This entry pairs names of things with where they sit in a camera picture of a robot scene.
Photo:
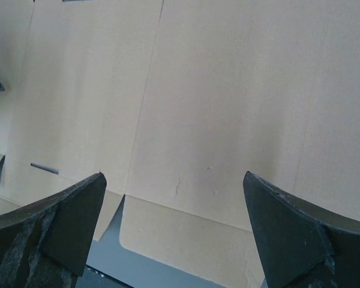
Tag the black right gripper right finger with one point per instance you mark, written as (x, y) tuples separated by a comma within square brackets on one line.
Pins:
[(299, 243)]

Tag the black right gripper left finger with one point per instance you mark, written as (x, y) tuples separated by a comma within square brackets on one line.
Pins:
[(46, 243)]

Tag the brown cardboard box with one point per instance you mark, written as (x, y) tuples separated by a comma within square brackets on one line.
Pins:
[(174, 101)]

